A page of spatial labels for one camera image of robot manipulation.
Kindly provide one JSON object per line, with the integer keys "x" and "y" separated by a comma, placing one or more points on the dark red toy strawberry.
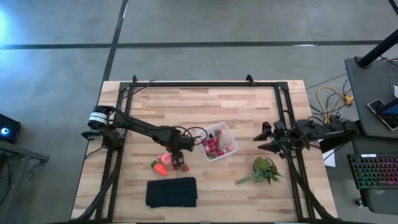
{"x": 207, "y": 144}

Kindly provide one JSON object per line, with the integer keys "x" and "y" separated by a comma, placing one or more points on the white paper sheet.
{"x": 330, "y": 160}

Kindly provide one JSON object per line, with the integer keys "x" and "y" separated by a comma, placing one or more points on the dark folded cloth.
{"x": 171, "y": 192}

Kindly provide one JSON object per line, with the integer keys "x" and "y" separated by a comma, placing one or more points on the red leafy toy strawberry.
{"x": 186, "y": 168}

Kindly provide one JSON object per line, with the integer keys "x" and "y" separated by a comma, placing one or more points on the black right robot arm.
{"x": 323, "y": 132}

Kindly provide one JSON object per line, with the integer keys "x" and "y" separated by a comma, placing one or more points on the rainbow backlit keyboard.
{"x": 374, "y": 171}

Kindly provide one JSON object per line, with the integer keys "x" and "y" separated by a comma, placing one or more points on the black table clamp bracket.
{"x": 90, "y": 135}

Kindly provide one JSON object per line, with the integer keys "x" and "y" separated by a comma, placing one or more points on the green potted succulent plant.
{"x": 264, "y": 168}

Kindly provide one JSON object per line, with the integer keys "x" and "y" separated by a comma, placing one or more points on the small dark red toy raspberry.
{"x": 175, "y": 168}

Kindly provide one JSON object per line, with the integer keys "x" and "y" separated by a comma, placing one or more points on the black metal table frame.
{"x": 202, "y": 84}

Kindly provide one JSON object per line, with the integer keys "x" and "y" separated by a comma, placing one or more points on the clear plastic tupperware container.
{"x": 231, "y": 137}

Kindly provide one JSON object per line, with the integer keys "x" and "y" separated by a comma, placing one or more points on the pink orange toy peach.
{"x": 166, "y": 159}

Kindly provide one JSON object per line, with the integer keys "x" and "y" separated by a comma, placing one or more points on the large red toy strawberry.
{"x": 219, "y": 152}

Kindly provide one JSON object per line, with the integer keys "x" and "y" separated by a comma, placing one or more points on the black pole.
{"x": 377, "y": 49}

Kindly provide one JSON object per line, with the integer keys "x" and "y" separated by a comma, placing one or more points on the grey desk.
{"x": 370, "y": 93}

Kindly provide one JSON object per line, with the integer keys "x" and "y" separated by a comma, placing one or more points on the black box with blue light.
{"x": 9, "y": 129}

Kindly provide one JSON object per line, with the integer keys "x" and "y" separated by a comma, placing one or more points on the white-edged smartphone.
{"x": 381, "y": 113}

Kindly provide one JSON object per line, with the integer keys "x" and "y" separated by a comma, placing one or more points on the small pink toy raspberry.
{"x": 159, "y": 157}

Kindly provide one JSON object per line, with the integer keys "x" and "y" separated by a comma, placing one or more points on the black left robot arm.
{"x": 140, "y": 126}

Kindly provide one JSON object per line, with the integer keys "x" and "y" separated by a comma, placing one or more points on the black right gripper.
{"x": 281, "y": 137}

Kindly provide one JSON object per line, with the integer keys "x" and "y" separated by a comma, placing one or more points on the orange toy carrot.
{"x": 160, "y": 169}

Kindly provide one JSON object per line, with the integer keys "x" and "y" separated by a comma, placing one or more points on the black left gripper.
{"x": 180, "y": 143}

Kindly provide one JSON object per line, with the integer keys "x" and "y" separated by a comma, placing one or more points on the grey metal stand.
{"x": 18, "y": 152}

